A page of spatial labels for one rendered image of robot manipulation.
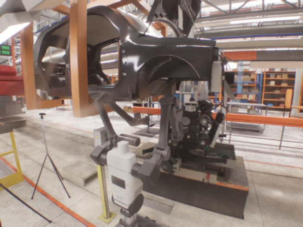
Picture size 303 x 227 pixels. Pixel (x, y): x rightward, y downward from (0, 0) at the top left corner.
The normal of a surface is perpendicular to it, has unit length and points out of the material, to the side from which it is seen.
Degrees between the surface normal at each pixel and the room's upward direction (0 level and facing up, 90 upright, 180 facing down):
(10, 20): 90
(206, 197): 90
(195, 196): 90
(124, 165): 90
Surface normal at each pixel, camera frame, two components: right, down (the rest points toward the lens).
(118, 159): -0.51, 0.15
